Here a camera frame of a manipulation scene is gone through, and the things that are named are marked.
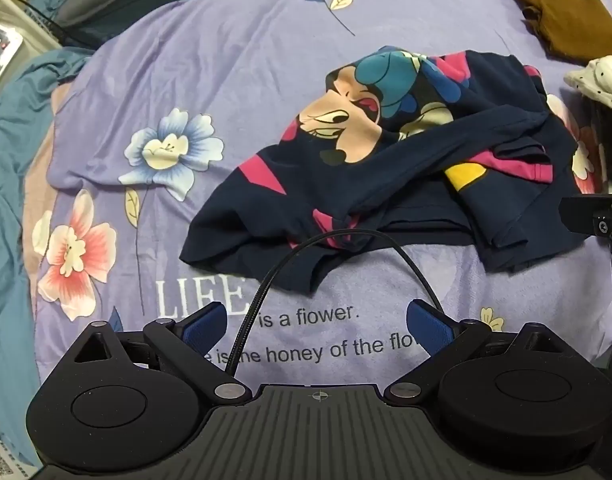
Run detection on white device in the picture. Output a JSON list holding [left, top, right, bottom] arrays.
[[0, 22, 24, 103]]

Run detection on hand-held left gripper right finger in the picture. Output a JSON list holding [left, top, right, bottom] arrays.
[[384, 299, 561, 406]]

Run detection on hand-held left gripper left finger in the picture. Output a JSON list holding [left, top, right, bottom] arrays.
[[73, 301, 253, 407]]

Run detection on white dotted cloth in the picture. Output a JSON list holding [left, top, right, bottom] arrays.
[[564, 55, 612, 111]]

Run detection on teal blanket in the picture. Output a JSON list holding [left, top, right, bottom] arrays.
[[0, 0, 112, 468]]

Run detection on purple floral bedsheet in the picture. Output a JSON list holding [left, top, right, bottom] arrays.
[[21, 0, 612, 376]]

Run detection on beige cloth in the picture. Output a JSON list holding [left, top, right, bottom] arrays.
[[22, 80, 82, 281]]

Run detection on brown garment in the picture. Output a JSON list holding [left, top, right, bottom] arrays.
[[500, 0, 612, 66]]

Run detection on navy cartoon print shirt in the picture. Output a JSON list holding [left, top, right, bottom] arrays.
[[180, 46, 589, 295]]

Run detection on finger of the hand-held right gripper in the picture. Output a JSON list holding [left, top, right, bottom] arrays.
[[559, 194, 612, 241]]

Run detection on thin black cable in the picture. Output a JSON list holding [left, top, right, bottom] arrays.
[[3, 0, 69, 43]]

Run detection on black braided cable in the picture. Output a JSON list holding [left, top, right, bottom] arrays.
[[225, 228, 444, 376]]

